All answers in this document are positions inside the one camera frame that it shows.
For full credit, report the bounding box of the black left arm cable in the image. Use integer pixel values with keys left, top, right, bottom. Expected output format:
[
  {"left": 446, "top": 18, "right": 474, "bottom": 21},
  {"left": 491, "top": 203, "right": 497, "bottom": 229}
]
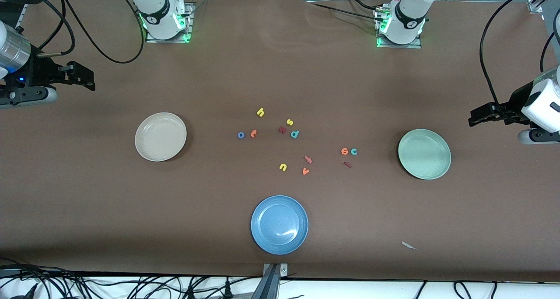
[{"left": 480, "top": 0, "right": 560, "bottom": 111}]

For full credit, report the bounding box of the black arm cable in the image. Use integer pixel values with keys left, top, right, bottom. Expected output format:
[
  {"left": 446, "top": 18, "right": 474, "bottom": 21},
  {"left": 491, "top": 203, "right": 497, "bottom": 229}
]
[
  {"left": 37, "top": 0, "right": 146, "bottom": 64},
  {"left": 480, "top": 0, "right": 560, "bottom": 111}
]

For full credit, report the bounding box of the black base cable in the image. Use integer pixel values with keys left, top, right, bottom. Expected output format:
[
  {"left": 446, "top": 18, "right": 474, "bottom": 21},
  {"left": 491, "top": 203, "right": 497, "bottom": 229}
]
[
  {"left": 306, "top": 1, "right": 382, "bottom": 20},
  {"left": 345, "top": 0, "right": 379, "bottom": 10}
]

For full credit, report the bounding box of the blue plate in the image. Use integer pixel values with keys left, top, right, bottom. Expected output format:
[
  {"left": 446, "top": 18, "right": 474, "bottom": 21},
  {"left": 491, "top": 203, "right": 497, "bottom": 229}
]
[{"left": 251, "top": 195, "right": 309, "bottom": 255}]

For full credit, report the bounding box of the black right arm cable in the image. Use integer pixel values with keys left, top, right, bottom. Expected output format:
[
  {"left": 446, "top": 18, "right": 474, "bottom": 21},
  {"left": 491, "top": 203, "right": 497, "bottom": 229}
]
[{"left": 37, "top": 0, "right": 146, "bottom": 64}]

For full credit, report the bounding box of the beige brown plate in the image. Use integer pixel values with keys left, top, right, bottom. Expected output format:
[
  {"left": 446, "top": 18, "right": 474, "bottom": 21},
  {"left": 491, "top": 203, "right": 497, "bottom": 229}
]
[{"left": 135, "top": 112, "right": 187, "bottom": 162}]

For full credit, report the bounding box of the metal camera stand bracket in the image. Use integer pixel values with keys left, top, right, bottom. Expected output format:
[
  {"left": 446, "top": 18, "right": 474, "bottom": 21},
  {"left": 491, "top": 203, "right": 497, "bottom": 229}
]
[{"left": 262, "top": 263, "right": 288, "bottom": 277}]

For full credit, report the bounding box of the green plate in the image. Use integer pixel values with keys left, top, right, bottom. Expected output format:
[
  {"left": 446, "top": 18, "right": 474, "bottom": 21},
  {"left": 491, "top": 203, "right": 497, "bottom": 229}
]
[{"left": 398, "top": 129, "right": 452, "bottom": 180}]

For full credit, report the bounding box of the black camera stand pole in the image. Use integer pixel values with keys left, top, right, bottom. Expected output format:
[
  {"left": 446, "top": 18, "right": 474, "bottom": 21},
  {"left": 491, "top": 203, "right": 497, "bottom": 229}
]
[{"left": 251, "top": 264, "right": 280, "bottom": 299}]

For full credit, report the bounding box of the brown paper table cover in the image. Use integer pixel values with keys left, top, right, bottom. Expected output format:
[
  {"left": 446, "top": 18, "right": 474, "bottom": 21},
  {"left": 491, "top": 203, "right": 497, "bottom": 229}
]
[{"left": 0, "top": 0, "right": 560, "bottom": 283}]

